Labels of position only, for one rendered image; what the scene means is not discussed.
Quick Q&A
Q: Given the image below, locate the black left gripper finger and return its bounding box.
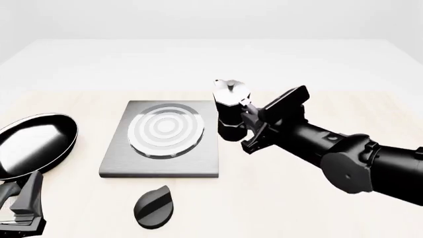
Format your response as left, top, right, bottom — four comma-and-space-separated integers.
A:
10, 171, 45, 216

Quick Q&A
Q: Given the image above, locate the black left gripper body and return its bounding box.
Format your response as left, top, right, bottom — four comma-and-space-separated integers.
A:
0, 210, 47, 237

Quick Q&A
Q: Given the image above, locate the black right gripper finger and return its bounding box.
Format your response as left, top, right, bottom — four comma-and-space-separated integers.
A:
241, 103, 267, 136

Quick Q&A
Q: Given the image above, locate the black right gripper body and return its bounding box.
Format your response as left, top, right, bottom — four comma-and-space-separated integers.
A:
240, 123, 282, 155

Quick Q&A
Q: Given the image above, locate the silver and black moka pot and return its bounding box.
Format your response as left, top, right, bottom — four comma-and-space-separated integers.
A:
213, 79, 253, 143

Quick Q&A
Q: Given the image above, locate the flat grey stove plate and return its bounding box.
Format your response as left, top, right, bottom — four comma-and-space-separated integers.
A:
98, 99, 220, 179

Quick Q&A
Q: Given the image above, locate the round black stove knob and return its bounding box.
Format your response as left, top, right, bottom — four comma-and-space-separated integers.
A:
133, 184, 176, 230

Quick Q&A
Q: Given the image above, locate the black frying pan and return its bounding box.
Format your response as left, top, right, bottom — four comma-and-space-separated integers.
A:
0, 113, 79, 206

